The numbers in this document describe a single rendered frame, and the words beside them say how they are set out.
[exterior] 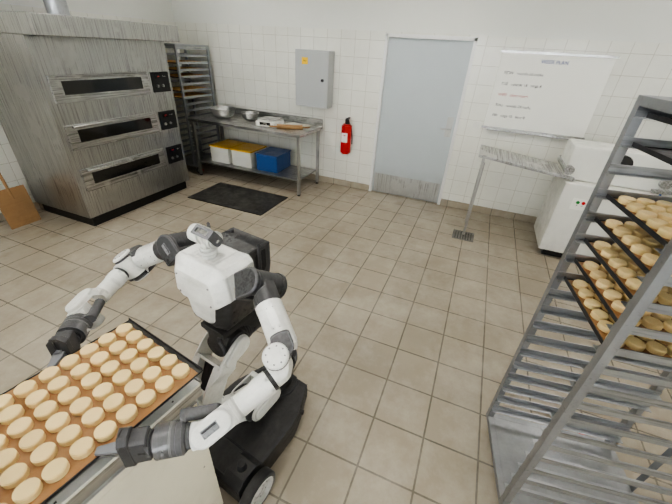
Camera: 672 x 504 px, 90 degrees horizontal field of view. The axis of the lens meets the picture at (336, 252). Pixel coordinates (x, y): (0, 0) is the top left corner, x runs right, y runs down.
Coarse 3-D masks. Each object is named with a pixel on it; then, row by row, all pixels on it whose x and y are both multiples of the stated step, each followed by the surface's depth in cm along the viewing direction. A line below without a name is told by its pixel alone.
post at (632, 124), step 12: (636, 108) 106; (636, 120) 107; (624, 132) 110; (612, 156) 115; (600, 180) 119; (588, 204) 124; (576, 228) 130; (564, 252) 136; (564, 264) 136; (552, 276) 143; (552, 288) 143; (540, 300) 150; (540, 312) 150
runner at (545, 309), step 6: (546, 306) 148; (552, 306) 147; (546, 312) 147; (552, 312) 148; (558, 312) 148; (564, 312) 147; (570, 312) 146; (576, 312) 145; (582, 312) 145; (570, 318) 145; (576, 318) 145; (582, 318) 145
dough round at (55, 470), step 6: (54, 462) 80; (60, 462) 80; (66, 462) 80; (48, 468) 79; (54, 468) 79; (60, 468) 79; (66, 468) 79; (42, 474) 78; (48, 474) 78; (54, 474) 78; (60, 474) 78; (48, 480) 77; (54, 480) 78
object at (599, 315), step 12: (576, 288) 133; (588, 288) 133; (588, 300) 123; (588, 312) 120; (600, 312) 118; (600, 324) 112; (612, 324) 112; (636, 336) 111; (624, 348) 106; (636, 348) 105; (648, 348) 105; (660, 348) 104
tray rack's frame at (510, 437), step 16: (656, 96) 103; (496, 416) 191; (496, 432) 183; (512, 432) 183; (528, 432) 184; (496, 448) 175; (512, 448) 176; (528, 448) 176; (576, 448) 178; (592, 448) 178; (496, 464) 168; (512, 464) 169; (544, 464) 170; (592, 464) 171; (656, 464) 150; (496, 480) 163; (544, 480) 163; (560, 480) 164; (592, 480) 164; (608, 480) 165; (640, 480) 157; (528, 496) 157; (560, 496) 158; (608, 496) 159
